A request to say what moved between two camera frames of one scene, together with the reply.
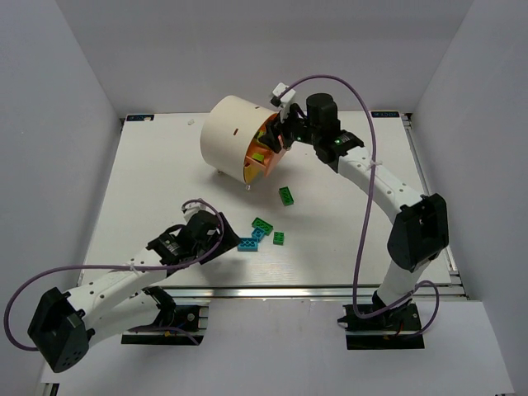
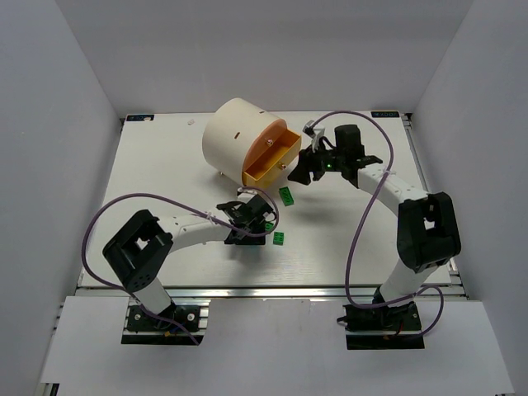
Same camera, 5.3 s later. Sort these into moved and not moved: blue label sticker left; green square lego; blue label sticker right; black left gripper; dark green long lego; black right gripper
Moved: black left gripper; black right gripper
Not moved: dark green long lego; blue label sticker right; blue label sticker left; green square lego
